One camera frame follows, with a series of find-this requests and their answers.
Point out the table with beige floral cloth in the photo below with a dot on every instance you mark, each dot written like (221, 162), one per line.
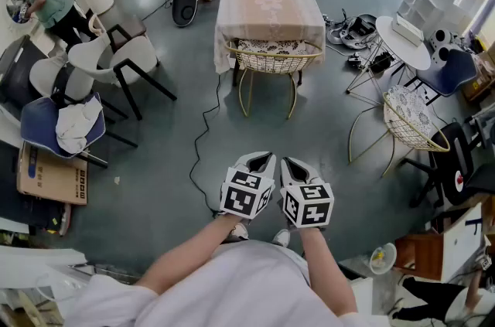
(267, 4)

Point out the brown wooden crate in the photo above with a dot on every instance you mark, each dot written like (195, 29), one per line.
(417, 256)

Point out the panda plush toy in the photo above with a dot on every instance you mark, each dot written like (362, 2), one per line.
(442, 43)

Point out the white plastic bowl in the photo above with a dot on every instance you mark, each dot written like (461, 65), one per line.
(383, 259)

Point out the black flat monitor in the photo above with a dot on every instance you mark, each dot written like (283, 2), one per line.
(19, 66)

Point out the white crumpled cloth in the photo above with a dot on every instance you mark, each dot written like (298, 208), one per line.
(77, 124)

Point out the round wall mirror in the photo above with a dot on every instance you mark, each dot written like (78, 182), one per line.
(15, 2)

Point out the person's white shirt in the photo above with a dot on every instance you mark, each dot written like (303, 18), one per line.
(232, 287)

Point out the white shell chair black legs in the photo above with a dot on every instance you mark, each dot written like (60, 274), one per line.
(42, 74)
(131, 55)

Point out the floral seat cushion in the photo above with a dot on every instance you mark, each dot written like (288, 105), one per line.
(270, 46)
(410, 109)

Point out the black office chair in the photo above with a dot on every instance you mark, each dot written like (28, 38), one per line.
(452, 163)

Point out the grey open hard case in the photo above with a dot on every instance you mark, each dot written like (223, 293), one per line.
(356, 31)

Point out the person's right white shoe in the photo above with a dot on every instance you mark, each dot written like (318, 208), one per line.
(281, 238)

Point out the brown seat wooden chair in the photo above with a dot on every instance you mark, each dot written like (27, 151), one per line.
(129, 28)

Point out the brown cardboard box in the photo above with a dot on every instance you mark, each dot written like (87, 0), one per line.
(50, 178)

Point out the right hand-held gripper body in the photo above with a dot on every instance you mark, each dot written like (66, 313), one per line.
(309, 205)

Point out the person's left forearm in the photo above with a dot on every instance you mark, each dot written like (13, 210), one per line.
(185, 256)

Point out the white round side table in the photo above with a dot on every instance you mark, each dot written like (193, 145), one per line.
(398, 51)

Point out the white rectangular box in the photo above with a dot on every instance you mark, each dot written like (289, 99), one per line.
(406, 29)

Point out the person's right forearm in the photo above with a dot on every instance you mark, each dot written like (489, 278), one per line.
(326, 271)

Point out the person's white shoe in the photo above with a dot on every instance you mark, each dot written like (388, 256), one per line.
(281, 238)
(240, 232)

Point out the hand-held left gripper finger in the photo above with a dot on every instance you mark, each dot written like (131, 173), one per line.
(243, 160)
(272, 165)

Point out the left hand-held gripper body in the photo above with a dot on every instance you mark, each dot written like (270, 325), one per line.
(241, 194)

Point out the person's left white shoe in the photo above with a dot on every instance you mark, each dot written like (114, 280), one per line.
(240, 232)

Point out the blue padded chair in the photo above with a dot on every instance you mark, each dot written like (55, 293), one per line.
(448, 74)
(38, 124)

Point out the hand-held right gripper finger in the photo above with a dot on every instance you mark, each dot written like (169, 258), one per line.
(314, 176)
(286, 172)

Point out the black floor devices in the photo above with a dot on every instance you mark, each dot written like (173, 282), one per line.
(381, 62)

